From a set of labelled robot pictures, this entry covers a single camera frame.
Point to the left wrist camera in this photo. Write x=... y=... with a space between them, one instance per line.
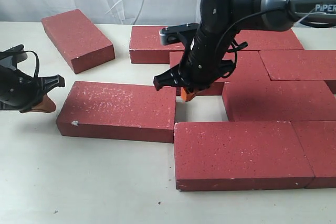
x=12 y=56

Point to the front row right red brick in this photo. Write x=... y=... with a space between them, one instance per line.
x=317 y=139

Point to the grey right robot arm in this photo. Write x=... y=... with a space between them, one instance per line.
x=279 y=15

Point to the back row right red brick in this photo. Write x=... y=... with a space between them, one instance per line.
x=269 y=40

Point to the back row left red brick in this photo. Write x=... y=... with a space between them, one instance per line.
x=145 y=46

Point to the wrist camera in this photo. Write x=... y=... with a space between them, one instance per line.
x=12 y=56
x=176 y=34

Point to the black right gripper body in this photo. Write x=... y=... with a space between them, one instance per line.
x=202 y=62

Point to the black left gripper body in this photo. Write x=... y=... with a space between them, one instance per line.
x=21 y=92

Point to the white-flecked red brick chipped corner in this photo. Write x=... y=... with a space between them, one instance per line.
x=118 y=111

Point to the second row right red brick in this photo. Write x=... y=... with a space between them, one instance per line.
x=300 y=65

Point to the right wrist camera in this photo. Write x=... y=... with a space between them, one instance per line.
x=176 y=34

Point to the third row red brick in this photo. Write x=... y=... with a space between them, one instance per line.
x=278 y=101

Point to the front row left red brick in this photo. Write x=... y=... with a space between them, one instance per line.
x=223 y=156

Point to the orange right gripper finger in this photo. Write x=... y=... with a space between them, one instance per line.
x=186 y=95

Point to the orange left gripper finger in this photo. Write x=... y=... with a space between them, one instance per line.
x=46 y=105

